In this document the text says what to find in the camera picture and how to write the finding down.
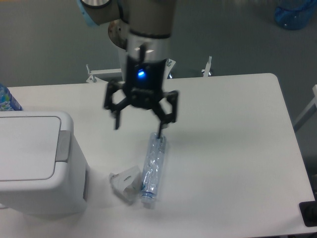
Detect white push-button trash can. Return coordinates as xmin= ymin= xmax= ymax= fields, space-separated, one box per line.
xmin=0 ymin=111 xmax=90 ymax=215

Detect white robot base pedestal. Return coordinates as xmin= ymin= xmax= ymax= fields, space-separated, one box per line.
xmin=108 ymin=19 xmax=129 ymax=81

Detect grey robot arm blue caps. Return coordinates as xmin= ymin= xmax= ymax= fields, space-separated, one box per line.
xmin=77 ymin=0 xmax=178 ymax=137

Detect white right clamp screw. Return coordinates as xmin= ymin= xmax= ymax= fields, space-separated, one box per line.
xmin=201 ymin=56 xmax=213 ymax=77

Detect white left mounting bracket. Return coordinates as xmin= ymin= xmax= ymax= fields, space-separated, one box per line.
xmin=86 ymin=64 xmax=123 ymax=83

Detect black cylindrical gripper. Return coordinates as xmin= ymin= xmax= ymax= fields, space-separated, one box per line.
xmin=104 ymin=32 xmax=179 ymax=138

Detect white mounting bracket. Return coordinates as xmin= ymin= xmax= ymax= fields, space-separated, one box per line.
xmin=164 ymin=59 xmax=176 ymax=79
xmin=86 ymin=64 xmax=123 ymax=83

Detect crushed clear plastic bottle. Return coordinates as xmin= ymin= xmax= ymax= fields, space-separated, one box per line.
xmin=140 ymin=132 xmax=166 ymax=204

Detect white frame at right edge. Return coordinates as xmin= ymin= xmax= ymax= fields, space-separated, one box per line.
xmin=293 ymin=85 xmax=317 ymax=132

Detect black device at table corner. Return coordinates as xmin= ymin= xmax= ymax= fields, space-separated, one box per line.
xmin=299 ymin=201 xmax=317 ymax=227

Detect white middle mounting bracket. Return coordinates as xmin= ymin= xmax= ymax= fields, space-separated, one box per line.
xmin=164 ymin=59 xmax=176 ymax=79

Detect large blue water jug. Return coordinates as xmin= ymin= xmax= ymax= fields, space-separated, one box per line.
xmin=274 ymin=0 xmax=317 ymax=30

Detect blue labelled bottle left edge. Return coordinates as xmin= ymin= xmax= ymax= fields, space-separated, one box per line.
xmin=0 ymin=84 xmax=23 ymax=112

